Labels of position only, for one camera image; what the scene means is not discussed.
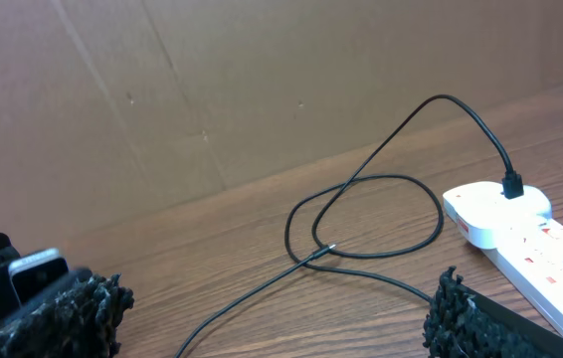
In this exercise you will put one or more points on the white charger plug adapter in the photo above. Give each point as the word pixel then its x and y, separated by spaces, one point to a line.
pixel 485 217

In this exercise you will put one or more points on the white power strip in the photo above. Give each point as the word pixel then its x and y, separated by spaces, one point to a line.
pixel 531 258

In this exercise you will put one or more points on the brown cardboard backdrop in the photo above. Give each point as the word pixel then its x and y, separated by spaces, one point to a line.
pixel 114 109

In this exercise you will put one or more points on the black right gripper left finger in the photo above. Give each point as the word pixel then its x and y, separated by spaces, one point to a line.
pixel 77 317

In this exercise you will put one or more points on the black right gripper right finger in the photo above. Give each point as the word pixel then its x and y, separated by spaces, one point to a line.
pixel 462 323

